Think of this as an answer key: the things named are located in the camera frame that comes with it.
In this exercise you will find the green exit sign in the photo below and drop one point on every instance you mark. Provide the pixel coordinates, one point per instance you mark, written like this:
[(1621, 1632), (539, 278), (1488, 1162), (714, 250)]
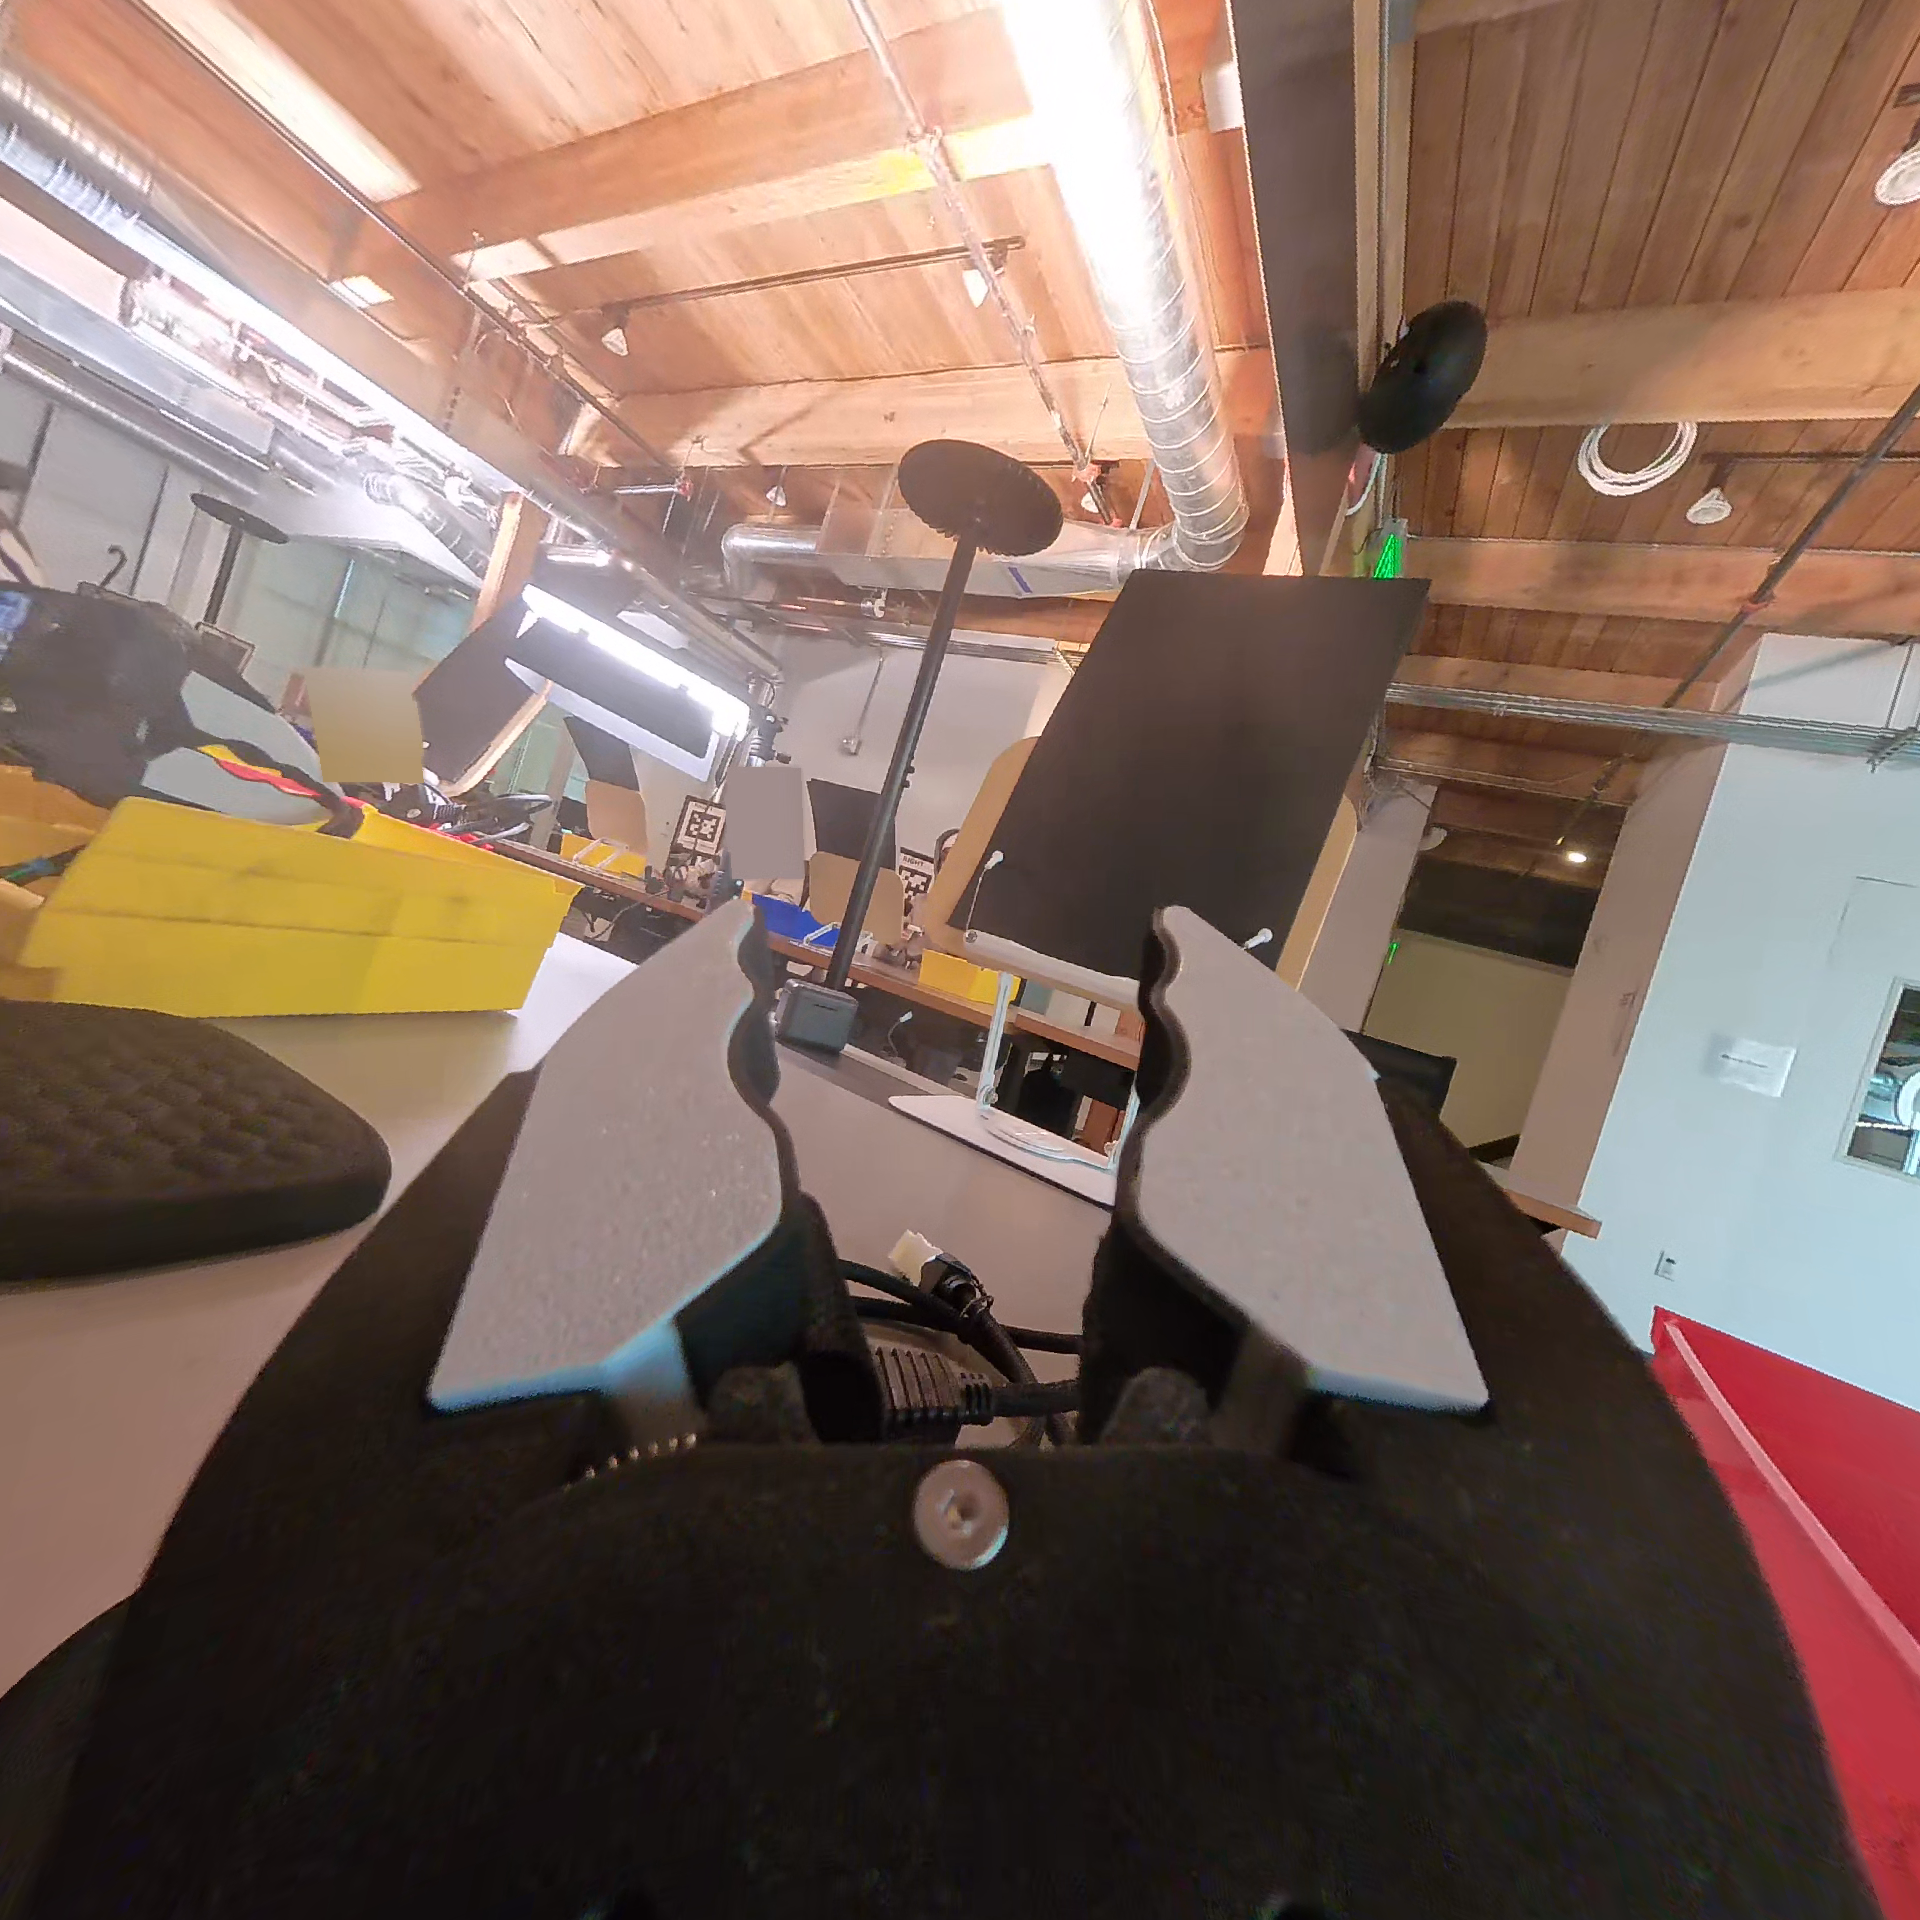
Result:
[(1387, 552)]

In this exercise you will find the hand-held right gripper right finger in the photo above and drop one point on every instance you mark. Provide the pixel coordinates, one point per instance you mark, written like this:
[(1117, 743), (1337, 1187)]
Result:
[(1289, 1184)]

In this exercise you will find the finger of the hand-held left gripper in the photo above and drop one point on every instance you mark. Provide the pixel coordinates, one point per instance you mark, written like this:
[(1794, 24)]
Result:
[(246, 758)]

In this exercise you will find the black ceiling dome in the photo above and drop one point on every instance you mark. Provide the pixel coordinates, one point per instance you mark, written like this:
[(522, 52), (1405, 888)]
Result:
[(1424, 375)]

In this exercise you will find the silver rectangular duct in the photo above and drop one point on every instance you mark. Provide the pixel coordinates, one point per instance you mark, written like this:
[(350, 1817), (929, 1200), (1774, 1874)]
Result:
[(840, 556)]

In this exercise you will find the red plastic bin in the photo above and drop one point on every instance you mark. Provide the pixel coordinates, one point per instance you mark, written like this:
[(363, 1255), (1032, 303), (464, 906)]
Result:
[(1800, 1500)]

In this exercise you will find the black rectangular panel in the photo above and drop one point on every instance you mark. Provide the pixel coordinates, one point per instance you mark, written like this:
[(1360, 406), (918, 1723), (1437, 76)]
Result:
[(1201, 751)]

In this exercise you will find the black ceiling baffle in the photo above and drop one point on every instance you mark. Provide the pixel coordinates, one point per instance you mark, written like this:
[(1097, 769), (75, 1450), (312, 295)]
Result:
[(1299, 225)]

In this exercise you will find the silver round air duct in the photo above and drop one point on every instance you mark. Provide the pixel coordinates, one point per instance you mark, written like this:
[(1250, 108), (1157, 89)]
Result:
[(1184, 406)]

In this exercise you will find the black pole disc stand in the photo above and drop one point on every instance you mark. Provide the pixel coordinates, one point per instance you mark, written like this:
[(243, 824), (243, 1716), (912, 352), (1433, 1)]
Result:
[(984, 495), (235, 516)]

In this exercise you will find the black white tag board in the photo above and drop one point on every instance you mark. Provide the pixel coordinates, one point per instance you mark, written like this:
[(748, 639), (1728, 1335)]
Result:
[(916, 866), (701, 830)]

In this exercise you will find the yellow plastic bin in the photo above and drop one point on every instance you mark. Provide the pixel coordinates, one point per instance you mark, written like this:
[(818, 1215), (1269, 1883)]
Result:
[(44, 840), (300, 915)]

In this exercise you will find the blue plastic bin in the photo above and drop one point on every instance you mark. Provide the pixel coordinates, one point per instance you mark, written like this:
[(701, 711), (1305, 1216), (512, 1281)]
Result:
[(781, 916)]

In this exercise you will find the wall window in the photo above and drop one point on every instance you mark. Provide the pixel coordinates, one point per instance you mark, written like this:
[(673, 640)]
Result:
[(1885, 1080)]

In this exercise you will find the black mesh pad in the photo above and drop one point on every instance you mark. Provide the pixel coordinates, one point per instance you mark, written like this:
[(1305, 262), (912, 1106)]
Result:
[(165, 1140)]

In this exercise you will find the white wall notice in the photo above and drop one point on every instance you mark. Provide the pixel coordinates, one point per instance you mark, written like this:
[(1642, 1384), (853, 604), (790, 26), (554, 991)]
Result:
[(1755, 1065)]

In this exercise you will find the black light flag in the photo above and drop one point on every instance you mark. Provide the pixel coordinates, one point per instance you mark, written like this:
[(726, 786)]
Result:
[(474, 681)]

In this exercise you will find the studio light panel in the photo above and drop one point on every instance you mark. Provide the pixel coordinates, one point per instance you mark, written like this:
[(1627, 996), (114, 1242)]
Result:
[(628, 675)]

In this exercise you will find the long wooden workbench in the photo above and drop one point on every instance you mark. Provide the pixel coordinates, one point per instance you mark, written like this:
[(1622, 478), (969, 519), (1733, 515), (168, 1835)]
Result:
[(900, 977)]

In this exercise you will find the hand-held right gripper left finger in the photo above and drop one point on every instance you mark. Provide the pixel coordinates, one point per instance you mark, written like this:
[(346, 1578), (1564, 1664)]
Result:
[(628, 1171)]

